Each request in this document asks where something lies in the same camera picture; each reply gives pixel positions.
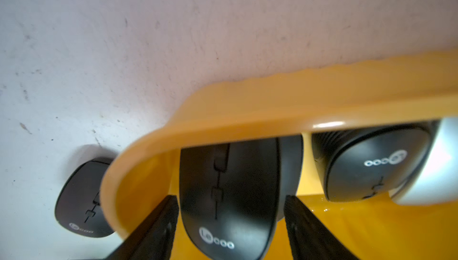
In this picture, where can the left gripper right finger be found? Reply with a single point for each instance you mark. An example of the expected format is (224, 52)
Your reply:
(309, 238)

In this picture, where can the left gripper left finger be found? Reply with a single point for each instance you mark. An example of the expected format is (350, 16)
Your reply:
(153, 239)

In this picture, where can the black mouse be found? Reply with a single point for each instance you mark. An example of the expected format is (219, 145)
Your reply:
(232, 195)
(78, 207)
(361, 163)

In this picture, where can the silver mouse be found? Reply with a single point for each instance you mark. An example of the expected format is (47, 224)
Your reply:
(436, 181)

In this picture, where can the yellow plastic storage tray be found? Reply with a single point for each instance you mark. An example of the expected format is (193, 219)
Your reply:
(394, 90)

